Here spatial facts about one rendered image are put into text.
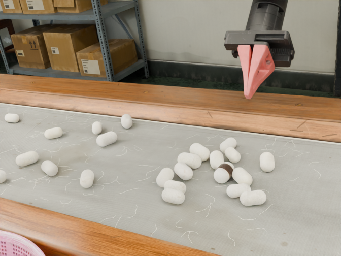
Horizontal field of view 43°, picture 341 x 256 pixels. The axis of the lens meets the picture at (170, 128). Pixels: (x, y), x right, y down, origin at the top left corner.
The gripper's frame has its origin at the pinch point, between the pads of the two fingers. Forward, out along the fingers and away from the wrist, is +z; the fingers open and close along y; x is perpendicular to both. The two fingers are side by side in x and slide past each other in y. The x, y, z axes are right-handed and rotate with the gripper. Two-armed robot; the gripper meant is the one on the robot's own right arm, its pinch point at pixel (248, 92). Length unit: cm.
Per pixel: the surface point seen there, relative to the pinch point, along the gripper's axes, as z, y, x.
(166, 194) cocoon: 19.7, -4.5, -8.8
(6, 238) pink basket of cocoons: 30.2, -17.9, -19.1
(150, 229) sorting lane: 24.6, -4.2, -11.0
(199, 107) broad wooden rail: 0.5, -10.6, 6.3
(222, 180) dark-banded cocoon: 15.6, 0.9, -4.6
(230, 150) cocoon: 10.0, -0.4, -0.8
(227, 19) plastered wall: -128, -83, 160
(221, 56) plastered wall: -112, -89, 179
